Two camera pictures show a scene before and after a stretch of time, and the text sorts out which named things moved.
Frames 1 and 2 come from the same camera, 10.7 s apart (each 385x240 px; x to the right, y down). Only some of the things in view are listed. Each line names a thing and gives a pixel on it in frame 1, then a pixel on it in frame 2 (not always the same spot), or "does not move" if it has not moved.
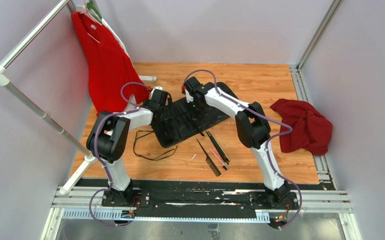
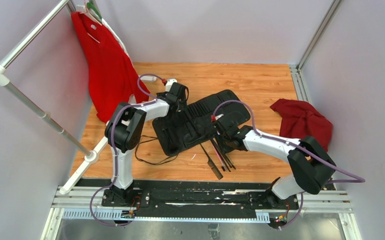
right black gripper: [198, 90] → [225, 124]
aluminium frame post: [329, 18] does not move
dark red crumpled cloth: [311, 130] does not move
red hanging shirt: [113, 79] does not move
